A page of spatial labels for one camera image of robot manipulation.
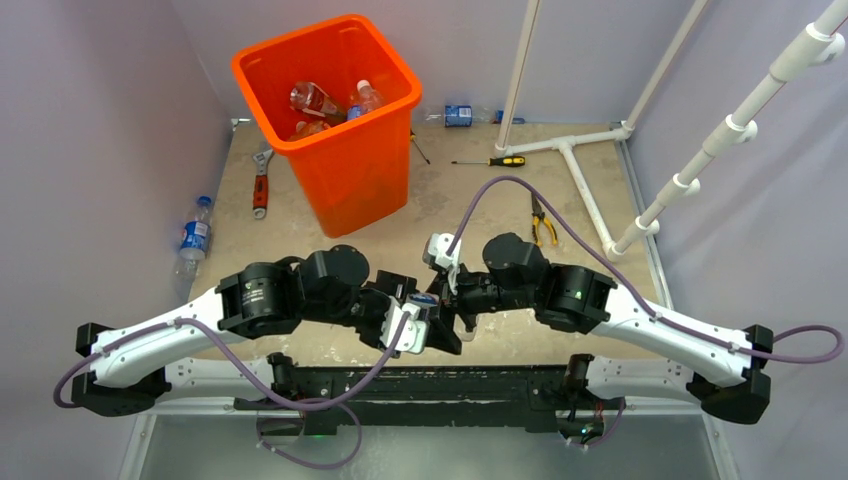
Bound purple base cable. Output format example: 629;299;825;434
255;397;364;472

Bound crushed orange label bottle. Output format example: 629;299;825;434
287;120;332;142

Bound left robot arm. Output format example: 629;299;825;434
61;245;439;417

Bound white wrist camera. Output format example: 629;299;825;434
422;233;461;294
380;292;439;355

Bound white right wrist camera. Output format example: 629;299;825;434
422;233;461;294

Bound wide clear plastic bottle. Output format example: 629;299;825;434
347;79;386;121

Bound yellow handle pliers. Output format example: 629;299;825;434
531;194;559;247

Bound orange plastic bin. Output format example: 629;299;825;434
231;14;422;238

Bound yellow black screwdriver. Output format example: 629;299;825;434
452;156;526;168

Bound white pvc pipe frame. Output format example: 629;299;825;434
493;0;848;263

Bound pepsi label bottle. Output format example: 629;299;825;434
174;196;213;282

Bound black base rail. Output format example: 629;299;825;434
231;351;627;439

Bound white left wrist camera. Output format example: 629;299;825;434
380;292;439;355

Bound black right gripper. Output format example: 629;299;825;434
422;257;535;354

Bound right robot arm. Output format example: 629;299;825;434
422;233;774;425

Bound red adjustable wrench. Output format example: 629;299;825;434
252;148;274;220

